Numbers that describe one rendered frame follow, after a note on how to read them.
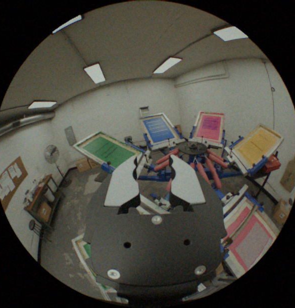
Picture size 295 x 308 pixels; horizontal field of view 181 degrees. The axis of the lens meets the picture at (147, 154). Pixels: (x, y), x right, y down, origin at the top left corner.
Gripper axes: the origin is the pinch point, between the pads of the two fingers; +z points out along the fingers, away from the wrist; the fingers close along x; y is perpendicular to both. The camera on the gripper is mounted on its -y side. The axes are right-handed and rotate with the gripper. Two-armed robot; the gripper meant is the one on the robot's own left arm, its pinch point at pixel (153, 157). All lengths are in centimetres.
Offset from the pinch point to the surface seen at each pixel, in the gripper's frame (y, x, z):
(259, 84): -99, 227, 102
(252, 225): 61, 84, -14
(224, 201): 53, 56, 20
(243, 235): 63, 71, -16
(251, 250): 63, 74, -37
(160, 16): -136, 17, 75
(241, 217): 62, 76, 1
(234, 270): 62, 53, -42
